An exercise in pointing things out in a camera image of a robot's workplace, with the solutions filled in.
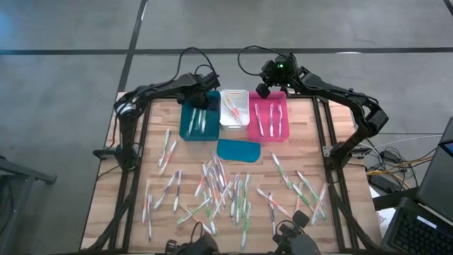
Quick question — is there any pink plastic bin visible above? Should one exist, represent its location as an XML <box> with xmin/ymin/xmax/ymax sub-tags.
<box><xmin>247</xmin><ymin>91</ymin><xmax>290</xmax><ymax>143</ymax></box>

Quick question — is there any black open laptop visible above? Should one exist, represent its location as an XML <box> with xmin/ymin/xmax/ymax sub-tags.
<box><xmin>380</xmin><ymin>197</ymin><xmax>453</xmax><ymax>255</ymax></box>

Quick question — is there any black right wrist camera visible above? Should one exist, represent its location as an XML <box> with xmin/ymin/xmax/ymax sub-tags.
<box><xmin>255</xmin><ymin>82</ymin><xmax>273</xmax><ymax>100</ymax></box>

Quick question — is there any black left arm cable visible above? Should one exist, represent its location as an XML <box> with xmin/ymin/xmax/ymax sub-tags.
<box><xmin>176</xmin><ymin>46</ymin><xmax>219</xmax><ymax>82</ymax></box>

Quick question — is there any black metal rig frame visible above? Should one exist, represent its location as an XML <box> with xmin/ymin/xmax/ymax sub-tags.
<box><xmin>80</xmin><ymin>84</ymin><xmax>385</xmax><ymax>255</ymax></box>

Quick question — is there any white cable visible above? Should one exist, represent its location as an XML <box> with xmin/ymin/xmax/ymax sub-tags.
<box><xmin>374</xmin><ymin>134</ymin><xmax>443</xmax><ymax>149</ymax></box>

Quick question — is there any grey laptop screen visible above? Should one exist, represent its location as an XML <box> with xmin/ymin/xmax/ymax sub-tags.
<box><xmin>415</xmin><ymin>116</ymin><xmax>453</xmax><ymax>223</ymax></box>

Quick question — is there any black power adapter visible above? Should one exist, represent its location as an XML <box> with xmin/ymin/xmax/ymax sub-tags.
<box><xmin>382</xmin><ymin>150</ymin><xmax>399</xmax><ymax>164</ymax></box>

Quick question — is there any yellow cable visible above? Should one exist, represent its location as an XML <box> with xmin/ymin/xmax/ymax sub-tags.
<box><xmin>366</xmin><ymin>155</ymin><xmax>436</xmax><ymax>178</ymax></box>

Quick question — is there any black metal stand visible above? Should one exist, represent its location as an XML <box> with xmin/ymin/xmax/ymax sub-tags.
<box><xmin>0</xmin><ymin>154</ymin><xmax>57</xmax><ymax>255</ymax></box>

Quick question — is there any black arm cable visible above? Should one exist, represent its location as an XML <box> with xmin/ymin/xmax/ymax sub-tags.
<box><xmin>176</xmin><ymin>46</ymin><xmax>219</xmax><ymax>82</ymax></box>
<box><xmin>236</xmin><ymin>45</ymin><xmax>294</xmax><ymax>77</ymax></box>

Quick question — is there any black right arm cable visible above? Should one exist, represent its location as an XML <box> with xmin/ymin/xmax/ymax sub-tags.
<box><xmin>236</xmin><ymin>45</ymin><xmax>294</xmax><ymax>77</ymax></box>

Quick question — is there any black power strip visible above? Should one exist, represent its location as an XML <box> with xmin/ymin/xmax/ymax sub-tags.
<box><xmin>369</xmin><ymin>174</ymin><xmax>403</xmax><ymax>194</ymax></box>

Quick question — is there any teal plastic bin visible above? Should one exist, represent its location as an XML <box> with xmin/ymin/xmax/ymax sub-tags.
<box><xmin>178</xmin><ymin>90</ymin><xmax>221</xmax><ymax>142</ymax></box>

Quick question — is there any teal plastic lid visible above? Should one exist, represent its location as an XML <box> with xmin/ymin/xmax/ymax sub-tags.
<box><xmin>216</xmin><ymin>138</ymin><xmax>262</xmax><ymax>164</ymax></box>

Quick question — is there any white plastic bin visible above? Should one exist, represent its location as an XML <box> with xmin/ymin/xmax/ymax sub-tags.
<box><xmin>219</xmin><ymin>89</ymin><xmax>251</xmax><ymax>132</ymax></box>

